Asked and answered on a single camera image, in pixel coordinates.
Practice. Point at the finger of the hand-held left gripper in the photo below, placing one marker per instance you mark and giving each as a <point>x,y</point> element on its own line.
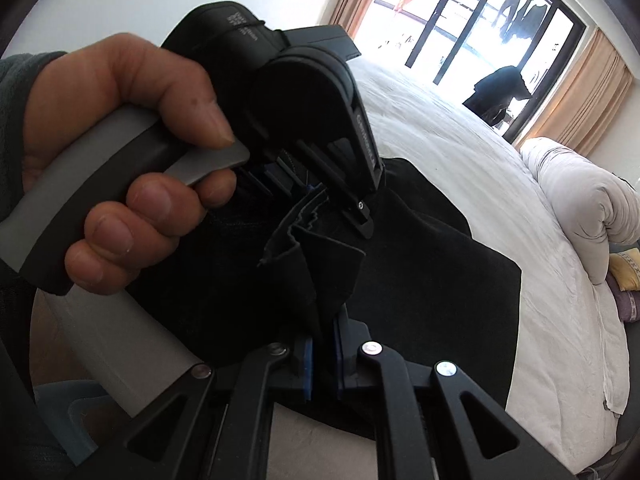
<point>280,175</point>
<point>361,217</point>

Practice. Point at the light blue plastic object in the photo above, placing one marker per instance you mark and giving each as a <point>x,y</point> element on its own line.
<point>55,400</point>

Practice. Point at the orange hanging cloth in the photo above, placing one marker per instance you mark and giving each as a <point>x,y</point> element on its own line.
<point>407,0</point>

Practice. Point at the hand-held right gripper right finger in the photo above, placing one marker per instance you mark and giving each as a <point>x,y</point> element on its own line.
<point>340,360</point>

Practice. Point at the person's left hand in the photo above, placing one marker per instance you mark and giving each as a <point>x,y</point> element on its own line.
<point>125,75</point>

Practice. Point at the dark hanging clothes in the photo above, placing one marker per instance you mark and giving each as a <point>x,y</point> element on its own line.
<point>522,10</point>

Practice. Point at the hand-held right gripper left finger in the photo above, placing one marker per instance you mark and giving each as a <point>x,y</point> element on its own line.
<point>308,365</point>

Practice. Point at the person's left forearm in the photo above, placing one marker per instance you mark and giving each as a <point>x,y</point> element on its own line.
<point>20,90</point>

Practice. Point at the black hanging garment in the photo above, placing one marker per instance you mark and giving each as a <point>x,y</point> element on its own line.
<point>500,92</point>

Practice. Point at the rolled white duvet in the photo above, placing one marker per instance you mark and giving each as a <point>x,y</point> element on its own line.
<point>575,195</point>

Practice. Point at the black denim pants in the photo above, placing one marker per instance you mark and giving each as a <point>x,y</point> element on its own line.
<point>425,285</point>

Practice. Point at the purple pillow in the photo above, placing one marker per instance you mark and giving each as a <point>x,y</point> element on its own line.
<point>630,305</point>

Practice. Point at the yellow pillow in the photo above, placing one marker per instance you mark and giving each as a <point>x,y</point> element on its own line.
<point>627,272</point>

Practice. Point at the black framed glass door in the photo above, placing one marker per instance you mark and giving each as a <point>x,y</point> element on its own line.
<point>450,25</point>

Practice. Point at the white bed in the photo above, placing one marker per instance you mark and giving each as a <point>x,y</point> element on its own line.
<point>550,310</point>

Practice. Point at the white folded sheet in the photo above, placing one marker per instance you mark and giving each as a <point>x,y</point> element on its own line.
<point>615,385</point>

